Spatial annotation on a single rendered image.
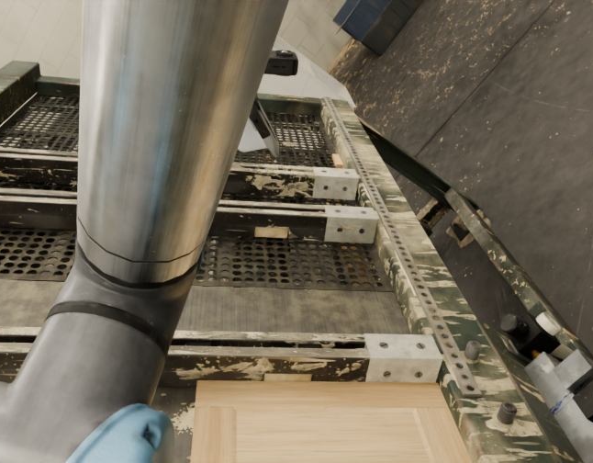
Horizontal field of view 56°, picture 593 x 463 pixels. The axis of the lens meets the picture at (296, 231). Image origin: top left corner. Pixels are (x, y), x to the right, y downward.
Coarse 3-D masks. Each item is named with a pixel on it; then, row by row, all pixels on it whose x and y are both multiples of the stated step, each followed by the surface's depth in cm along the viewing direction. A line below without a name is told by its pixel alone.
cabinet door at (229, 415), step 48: (240, 384) 90; (288, 384) 91; (336, 384) 92; (384, 384) 93; (432, 384) 95; (240, 432) 82; (288, 432) 83; (336, 432) 84; (384, 432) 85; (432, 432) 86
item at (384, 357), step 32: (0, 352) 83; (192, 352) 88; (224, 352) 88; (256, 352) 89; (288, 352) 90; (320, 352) 91; (352, 352) 92; (384, 352) 92; (416, 352) 93; (160, 384) 89; (192, 384) 90
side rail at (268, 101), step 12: (48, 84) 210; (60, 84) 210; (72, 84) 211; (48, 96) 212; (264, 96) 223; (276, 96) 225; (288, 96) 227; (300, 96) 229; (264, 108) 223; (276, 108) 223; (288, 108) 224; (300, 108) 224; (312, 108) 225; (276, 120) 226
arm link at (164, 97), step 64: (128, 0) 18; (192, 0) 18; (256, 0) 18; (128, 64) 20; (192, 64) 20; (256, 64) 21; (128, 128) 22; (192, 128) 22; (128, 192) 25; (192, 192) 26; (128, 256) 29; (192, 256) 32; (128, 320) 31
